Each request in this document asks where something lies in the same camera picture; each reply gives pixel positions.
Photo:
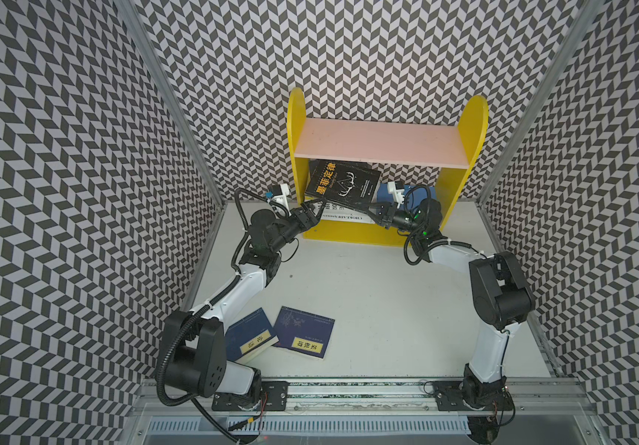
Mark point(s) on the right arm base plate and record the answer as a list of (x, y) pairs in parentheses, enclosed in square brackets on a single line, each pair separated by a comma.
[(470, 395)]

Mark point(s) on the black book white character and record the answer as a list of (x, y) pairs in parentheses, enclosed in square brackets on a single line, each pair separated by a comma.
[(314, 163)]

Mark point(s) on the aluminium corner post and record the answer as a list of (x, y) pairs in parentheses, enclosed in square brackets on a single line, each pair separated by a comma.
[(574, 37), (129, 15)]

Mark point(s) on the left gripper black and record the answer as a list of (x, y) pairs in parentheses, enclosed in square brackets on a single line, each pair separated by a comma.
[(309, 219)]

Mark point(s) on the yellow pink blue bookshelf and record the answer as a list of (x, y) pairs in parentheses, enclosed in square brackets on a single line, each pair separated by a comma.
[(453, 149)]

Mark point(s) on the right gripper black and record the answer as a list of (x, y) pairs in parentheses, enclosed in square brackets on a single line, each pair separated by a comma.
[(384, 209)]

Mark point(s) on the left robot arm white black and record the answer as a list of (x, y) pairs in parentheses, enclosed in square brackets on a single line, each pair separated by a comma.
[(192, 360)]

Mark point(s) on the aluminium corner post left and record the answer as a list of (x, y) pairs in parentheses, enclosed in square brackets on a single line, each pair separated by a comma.
[(129, 15)]

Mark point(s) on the white thin book small text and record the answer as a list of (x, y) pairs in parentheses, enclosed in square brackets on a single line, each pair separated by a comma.
[(358, 218)]

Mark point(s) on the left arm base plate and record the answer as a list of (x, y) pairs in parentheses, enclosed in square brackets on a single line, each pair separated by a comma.
[(270, 395)]

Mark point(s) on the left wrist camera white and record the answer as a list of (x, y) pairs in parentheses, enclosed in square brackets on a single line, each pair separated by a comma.
[(280, 194)]

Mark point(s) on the navy book yellow label flat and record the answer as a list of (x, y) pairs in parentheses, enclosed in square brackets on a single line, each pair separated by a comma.
[(303, 332)]

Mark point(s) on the white book black bold text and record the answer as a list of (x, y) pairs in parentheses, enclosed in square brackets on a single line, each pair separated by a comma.
[(331, 207)]

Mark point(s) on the aluminium front rail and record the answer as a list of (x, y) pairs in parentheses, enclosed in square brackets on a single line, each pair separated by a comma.
[(420, 396)]

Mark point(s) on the black book orange title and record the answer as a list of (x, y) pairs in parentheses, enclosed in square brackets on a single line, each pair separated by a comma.
[(347, 186)]

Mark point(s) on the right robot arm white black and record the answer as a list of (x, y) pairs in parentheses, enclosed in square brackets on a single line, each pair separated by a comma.
[(501, 297)]

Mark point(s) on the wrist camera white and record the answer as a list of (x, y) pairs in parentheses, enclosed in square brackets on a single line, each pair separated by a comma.
[(280, 194), (396, 189)]

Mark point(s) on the aluminium corner post right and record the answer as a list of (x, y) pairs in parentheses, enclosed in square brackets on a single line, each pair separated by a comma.
[(574, 37)]

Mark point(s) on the navy book yellow label tilted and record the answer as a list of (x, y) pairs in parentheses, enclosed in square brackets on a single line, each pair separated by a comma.
[(249, 337)]

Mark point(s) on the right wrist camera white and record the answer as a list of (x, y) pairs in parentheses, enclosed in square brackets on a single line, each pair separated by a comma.
[(396, 189)]

